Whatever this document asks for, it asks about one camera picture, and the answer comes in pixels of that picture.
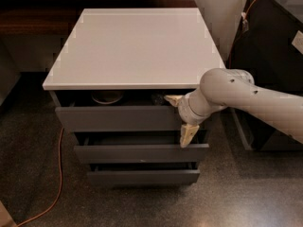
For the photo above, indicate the grey middle drawer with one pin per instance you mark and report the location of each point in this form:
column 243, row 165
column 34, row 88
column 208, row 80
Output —
column 138, row 147

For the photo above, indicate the dark wooden shelf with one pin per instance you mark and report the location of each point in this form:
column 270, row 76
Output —
column 58, row 17

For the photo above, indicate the grey drawer cabinet white top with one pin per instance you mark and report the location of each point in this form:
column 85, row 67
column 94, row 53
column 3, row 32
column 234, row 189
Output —
column 134, row 49

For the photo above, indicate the grey drawer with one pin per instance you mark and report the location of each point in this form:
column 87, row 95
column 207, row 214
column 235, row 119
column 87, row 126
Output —
column 144, row 175
column 78, row 112
column 138, row 147

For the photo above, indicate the grey bottom drawer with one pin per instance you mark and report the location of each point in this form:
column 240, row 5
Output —
column 144, row 175

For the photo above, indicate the clear plastic water bottle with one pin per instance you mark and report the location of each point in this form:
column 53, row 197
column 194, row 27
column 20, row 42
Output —
column 158, row 99

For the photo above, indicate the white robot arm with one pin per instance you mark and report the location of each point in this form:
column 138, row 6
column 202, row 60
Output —
column 221, row 88

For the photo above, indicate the grey top drawer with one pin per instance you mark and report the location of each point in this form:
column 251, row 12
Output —
column 78, row 112

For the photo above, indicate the white bowl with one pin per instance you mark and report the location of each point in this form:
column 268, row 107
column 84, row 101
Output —
column 107, row 97

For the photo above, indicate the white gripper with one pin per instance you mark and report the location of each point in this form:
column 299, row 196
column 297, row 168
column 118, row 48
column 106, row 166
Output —
column 186, row 113

